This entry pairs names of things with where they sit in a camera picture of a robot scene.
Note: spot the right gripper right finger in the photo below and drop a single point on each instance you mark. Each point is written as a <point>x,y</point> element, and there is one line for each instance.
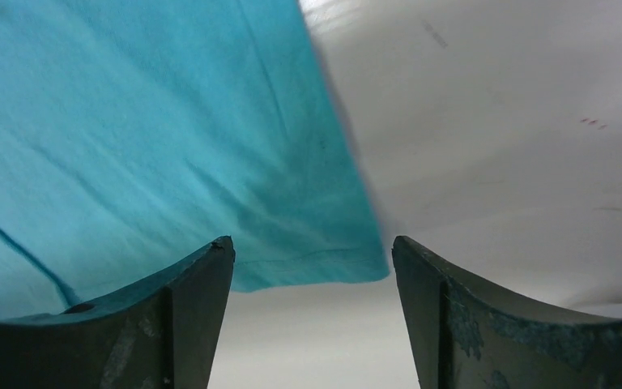
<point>468,332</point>

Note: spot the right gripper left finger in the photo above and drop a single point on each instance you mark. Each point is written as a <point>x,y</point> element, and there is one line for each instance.
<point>159,332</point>

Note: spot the turquoise t-shirt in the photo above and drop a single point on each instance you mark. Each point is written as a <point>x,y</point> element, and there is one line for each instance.
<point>132,133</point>

